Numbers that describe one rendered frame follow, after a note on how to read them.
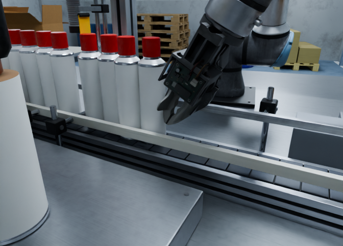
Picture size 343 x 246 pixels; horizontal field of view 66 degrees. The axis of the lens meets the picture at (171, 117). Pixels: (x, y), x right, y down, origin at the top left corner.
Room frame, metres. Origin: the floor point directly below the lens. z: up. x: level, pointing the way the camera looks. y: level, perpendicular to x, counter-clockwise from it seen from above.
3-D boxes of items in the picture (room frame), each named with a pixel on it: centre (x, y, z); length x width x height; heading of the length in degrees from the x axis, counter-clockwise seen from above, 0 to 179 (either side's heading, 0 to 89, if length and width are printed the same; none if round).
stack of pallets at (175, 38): (6.41, 0.37, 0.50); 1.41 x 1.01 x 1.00; 72
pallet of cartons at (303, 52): (5.73, -2.55, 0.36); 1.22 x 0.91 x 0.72; 163
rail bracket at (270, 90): (0.47, -0.18, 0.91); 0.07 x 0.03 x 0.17; 152
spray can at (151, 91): (0.49, 0.04, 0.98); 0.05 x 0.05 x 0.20
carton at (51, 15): (2.23, 1.10, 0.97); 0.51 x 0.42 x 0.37; 169
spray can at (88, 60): (0.57, 0.17, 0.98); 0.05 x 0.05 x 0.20
